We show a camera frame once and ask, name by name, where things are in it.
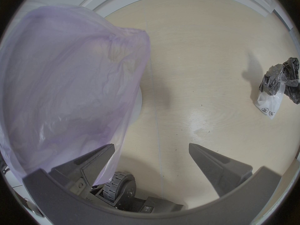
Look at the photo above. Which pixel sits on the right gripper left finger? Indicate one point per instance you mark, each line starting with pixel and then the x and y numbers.
pixel 82 172

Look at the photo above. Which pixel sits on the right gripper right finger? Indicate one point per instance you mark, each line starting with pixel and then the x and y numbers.
pixel 218 170

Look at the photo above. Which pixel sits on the clear printed wrapper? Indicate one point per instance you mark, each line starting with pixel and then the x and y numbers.
pixel 269 104

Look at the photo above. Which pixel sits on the purple plastic bag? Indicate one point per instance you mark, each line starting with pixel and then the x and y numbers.
pixel 70 78

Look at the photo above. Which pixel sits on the black plastic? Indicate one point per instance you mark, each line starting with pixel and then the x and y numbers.
pixel 291 71

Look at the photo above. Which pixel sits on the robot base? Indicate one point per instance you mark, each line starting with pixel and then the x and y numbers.
pixel 121 189

